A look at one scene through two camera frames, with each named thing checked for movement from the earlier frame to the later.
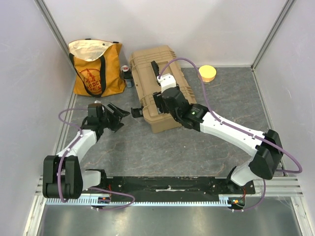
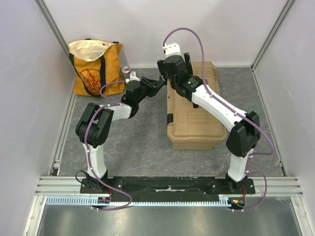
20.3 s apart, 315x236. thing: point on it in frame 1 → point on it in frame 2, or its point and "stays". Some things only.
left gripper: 116,119 → 153,86
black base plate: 178,186 stays
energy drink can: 126,73 stays
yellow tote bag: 97,72 stays
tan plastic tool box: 146,84 → 192,130
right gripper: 157,99 → 163,68
